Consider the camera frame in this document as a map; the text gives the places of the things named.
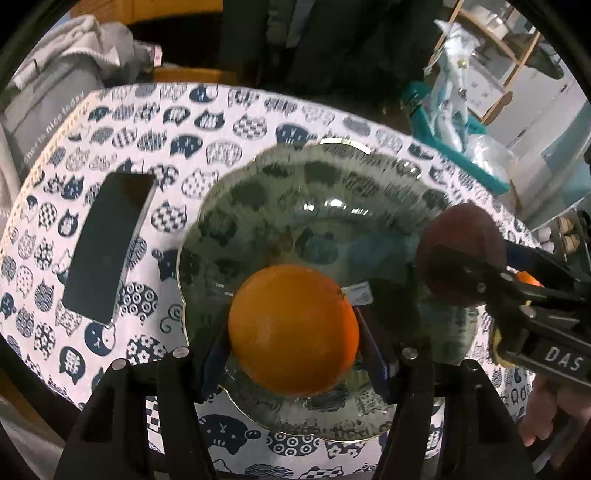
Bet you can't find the cat print tablecloth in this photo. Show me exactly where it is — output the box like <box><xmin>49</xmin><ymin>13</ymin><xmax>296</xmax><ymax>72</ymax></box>
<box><xmin>0</xmin><ymin>83</ymin><xmax>541</xmax><ymax>478</ymax></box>

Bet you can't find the clear glass plate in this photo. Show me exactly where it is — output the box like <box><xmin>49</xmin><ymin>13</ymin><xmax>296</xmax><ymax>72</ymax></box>
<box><xmin>177</xmin><ymin>137</ymin><xmax>483</xmax><ymax>441</ymax></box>

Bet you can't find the black smartphone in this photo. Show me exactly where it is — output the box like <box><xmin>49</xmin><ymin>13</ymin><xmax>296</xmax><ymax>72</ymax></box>
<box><xmin>61</xmin><ymin>172</ymin><xmax>156</xmax><ymax>324</ymax></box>

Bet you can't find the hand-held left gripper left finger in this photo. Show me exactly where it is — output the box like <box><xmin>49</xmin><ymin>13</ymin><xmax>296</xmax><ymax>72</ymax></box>
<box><xmin>54</xmin><ymin>318</ymin><xmax>232</xmax><ymax>480</ymax></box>

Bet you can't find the dark jacket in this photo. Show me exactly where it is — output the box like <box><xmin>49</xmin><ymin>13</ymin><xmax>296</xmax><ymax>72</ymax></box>
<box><xmin>217</xmin><ymin>0</ymin><xmax>444</xmax><ymax>134</ymax></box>

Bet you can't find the wooden shelf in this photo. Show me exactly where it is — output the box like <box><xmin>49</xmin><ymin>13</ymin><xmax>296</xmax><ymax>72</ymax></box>
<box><xmin>429</xmin><ymin>0</ymin><xmax>543</xmax><ymax>125</ymax></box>

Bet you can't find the clear plastic bag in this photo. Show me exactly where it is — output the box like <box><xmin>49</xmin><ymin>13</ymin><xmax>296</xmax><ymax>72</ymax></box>
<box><xmin>464</xmin><ymin>134</ymin><xmax>520</xmax><ymax>183</ymax></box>

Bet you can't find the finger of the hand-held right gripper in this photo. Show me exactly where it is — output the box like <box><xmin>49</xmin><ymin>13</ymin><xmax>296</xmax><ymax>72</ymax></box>
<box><xmin>427</xmin><ymin>244</ymin><xmax>532</xmax><ymax>324</ymax></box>
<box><xmin>503</xmin><ymin>237</ymin><xmax>591</xmax><ymax>296</ymax></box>

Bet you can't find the shoe rack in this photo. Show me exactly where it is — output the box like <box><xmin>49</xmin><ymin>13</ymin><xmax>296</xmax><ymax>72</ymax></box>
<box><xmin>540</xmin><ymin>203</ymin><xmax>591</xmax><ymax>261</ymax></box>

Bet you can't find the dark red round fruit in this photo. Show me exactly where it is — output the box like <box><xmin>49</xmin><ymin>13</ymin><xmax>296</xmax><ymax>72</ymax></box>
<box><xmin>417</xmin><ymin>203</ymin><xmax>507</xmax><ymax>308</ymax></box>

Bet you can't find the teal cardboard box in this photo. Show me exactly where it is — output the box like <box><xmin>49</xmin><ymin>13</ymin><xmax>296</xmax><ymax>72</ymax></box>
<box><xmin>402</xmin><ymin>80</ymin><xmax>511</xmax><ymax>195</ymax></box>

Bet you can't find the grey printed bag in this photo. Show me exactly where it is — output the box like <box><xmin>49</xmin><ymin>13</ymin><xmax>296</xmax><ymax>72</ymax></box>
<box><xmin>0</xmin><ymin>55</ymin><xmax>107</xmax><ymax>190</ymax></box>

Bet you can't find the grey cloth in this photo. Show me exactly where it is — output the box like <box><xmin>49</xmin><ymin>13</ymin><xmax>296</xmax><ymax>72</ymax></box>
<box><xmin>14</xmin><ymin>14</ymin><xmax>160</xmax><ymax>88</ymax></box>

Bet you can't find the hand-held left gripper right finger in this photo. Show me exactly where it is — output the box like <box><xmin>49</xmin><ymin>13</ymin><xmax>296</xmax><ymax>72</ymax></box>
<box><xmin>353</xmin><ymin>314</ymin><xmax>539</xmax><ymax>480</ymax></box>

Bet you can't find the person's right hand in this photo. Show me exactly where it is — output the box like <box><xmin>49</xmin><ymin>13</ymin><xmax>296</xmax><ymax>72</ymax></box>
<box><xmin>517</xmin><ymin>376</ymin><xmax>591</xmax><ymax>464</ymax></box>

